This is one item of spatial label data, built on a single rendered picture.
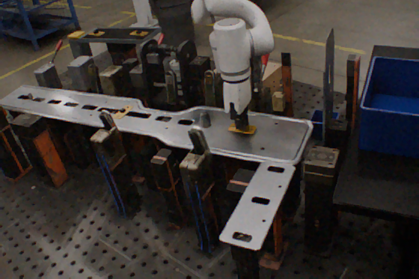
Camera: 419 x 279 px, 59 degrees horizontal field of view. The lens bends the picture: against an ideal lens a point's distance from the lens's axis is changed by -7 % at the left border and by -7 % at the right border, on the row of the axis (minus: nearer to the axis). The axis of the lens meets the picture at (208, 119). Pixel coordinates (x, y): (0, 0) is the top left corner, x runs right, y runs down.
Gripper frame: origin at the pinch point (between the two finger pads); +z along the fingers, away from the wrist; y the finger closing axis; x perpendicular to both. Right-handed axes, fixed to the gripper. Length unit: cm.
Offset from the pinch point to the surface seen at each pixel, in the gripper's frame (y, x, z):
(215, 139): 6.4, -6.5, 3.4
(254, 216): 31.9, 15.9, 3.4
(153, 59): -15.6, -39.5, -10.6
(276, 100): -10.8, 7.7, -1.9
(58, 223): 34, -63, 33
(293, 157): 8.5, 18.6, 3.4
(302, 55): -263, -50, 103
